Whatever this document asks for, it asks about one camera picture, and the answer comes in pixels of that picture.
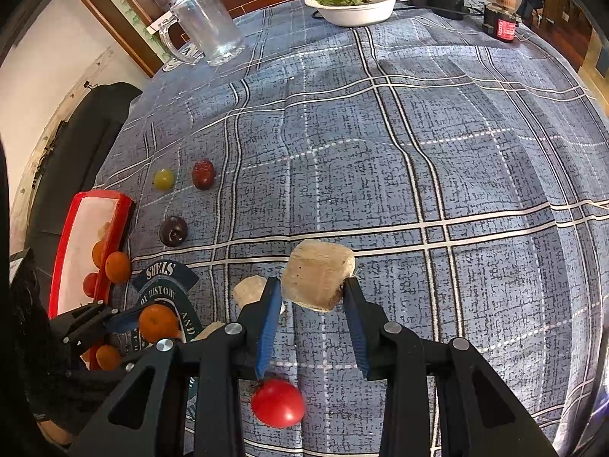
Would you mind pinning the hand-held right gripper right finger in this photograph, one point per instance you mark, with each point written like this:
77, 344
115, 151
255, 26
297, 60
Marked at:
357, 331

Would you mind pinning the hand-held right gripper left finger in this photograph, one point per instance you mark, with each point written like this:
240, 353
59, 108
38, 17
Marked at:
269, 328

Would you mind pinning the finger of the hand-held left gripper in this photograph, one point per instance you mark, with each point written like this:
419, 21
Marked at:
128, 366
123, 320

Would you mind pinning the orange mandarin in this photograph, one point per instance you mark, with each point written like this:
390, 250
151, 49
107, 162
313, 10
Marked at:
158, 323
99, 253
117, 267
108, 357

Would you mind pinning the large beige block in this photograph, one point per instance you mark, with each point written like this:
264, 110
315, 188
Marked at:
316, 276

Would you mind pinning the large red tomato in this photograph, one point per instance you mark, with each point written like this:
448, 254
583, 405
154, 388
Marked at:
278, 402

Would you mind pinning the red rimmed white tray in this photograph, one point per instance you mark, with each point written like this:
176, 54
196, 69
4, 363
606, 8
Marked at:
81, 233

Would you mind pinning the person's left forearm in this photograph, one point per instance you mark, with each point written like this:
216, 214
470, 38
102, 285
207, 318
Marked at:
33, 323

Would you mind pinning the beige chunk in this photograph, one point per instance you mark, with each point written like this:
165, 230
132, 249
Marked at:
247, 290
211, 329

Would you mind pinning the small red tomato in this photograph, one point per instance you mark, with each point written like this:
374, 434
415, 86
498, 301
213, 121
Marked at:
90, 284

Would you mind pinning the dark purple cherry tomato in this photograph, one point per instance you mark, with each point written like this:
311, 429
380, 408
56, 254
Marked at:
173, 231

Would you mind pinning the yellow cherry tomato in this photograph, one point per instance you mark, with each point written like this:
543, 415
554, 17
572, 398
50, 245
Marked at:
164, 179

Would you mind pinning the red cherry tomato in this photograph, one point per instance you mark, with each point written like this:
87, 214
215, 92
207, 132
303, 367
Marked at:
203, 174

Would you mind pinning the dark sofa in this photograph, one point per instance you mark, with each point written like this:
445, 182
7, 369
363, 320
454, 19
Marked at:
76, 152

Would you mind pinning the clear glass mug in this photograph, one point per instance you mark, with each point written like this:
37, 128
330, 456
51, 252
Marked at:
209, 26

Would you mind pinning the white bowl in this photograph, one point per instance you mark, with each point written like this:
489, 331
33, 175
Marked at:
357, 12

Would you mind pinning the red and black device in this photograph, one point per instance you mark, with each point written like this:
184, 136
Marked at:
502, 26

